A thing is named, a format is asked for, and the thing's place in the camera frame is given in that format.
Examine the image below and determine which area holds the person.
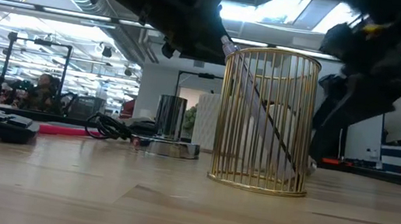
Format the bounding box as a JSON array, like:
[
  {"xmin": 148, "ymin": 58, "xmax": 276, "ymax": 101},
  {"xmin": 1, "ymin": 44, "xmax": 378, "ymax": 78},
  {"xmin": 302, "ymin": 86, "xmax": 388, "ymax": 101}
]
[{"xmin": 18, "ymin": 70, "xmax": 67, "ymax": 115}]

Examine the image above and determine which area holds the chrome lamp socket base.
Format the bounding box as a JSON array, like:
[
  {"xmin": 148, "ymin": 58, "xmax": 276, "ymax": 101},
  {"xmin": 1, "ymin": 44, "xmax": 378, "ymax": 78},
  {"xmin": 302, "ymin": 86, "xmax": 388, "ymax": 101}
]
[{"xmin": 129, "ymin": 90, "xmax": 208, "ymax": 163}]

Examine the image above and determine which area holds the black mesh chair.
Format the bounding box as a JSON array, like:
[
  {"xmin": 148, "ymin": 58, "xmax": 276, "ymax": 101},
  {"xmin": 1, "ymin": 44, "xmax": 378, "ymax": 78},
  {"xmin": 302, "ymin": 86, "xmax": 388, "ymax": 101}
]
[{"xmin": 65, "ymin": 92, "xmax": 107, "ymax": 124}]

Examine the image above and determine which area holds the gold wire pen cup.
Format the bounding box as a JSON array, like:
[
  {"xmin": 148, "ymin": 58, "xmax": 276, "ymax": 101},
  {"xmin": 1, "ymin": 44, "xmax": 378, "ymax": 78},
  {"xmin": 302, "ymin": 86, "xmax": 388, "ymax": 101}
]
[{"xmin": 206, "ymin": 40, "xmax": 326, "ymax": 201}]

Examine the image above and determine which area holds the black lamp cord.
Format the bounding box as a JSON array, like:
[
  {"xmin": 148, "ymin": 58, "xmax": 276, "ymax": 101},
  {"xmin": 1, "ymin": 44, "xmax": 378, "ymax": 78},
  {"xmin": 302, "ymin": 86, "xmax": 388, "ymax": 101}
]
[{"xmin": 82, "ymin": 110, "xmax": 138, "ymax": 145}]

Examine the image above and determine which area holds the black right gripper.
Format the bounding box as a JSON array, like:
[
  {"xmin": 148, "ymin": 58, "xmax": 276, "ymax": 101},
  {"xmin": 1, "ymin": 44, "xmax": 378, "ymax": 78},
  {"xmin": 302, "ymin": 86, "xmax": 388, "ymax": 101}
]
[{"xmin": 308, "ymin": 11, "xmax": 401, "ymax": 141}]

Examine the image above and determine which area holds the pink pen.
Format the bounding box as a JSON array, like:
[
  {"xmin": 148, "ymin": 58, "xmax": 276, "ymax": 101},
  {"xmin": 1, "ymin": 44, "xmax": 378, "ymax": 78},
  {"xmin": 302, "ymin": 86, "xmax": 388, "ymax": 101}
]
[{"xmin": 37, "ymin": 121, "xmax": 99, "ymax": 142}]

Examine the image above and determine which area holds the black upright object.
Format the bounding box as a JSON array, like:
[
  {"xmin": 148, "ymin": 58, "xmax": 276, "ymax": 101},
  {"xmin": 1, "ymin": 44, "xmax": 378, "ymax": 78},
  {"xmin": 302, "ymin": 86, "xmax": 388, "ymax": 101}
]
[{"xmin": 307, "ymin": 121, "xmax": 346, "ymax": 166}]

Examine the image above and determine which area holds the green succulent plant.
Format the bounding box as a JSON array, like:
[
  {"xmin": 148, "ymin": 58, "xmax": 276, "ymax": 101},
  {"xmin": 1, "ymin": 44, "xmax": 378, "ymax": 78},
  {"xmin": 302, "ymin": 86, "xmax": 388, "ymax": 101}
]
[{"xmin": 181, "ymin": 103, "xmax": 199, "ymax": 135}]

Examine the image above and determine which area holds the white ribbed pen cup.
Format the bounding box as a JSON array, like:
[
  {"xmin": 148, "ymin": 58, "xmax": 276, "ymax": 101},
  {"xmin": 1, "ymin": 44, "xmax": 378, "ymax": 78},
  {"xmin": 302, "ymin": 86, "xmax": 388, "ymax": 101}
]
[{"xmin": 190, "ymin": 91, "xmax": 223, "ymax": 152}]

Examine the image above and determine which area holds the black gantry frame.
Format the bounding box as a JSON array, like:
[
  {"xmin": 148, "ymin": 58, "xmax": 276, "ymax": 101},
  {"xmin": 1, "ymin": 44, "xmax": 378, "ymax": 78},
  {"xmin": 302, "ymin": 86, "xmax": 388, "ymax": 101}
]
[{"xmin": 0, "ymin": 31, "xmax": 75, "ymax": 113}]

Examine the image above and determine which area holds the white screen monitor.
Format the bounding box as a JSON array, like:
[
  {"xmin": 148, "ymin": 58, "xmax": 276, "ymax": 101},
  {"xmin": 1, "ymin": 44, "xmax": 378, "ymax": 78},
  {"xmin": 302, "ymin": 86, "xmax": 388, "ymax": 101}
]
[{"xmin": 342, "ymin": 109, "xmax": 389, "ymax": 166}]

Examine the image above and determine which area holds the black and white pen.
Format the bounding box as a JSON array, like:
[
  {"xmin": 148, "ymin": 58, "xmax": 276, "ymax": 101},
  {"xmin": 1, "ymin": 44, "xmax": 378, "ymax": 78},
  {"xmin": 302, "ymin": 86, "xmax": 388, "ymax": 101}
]
[{"xmin": 201, "ymin": 34, "xmax": 318, "ymax": 188}]

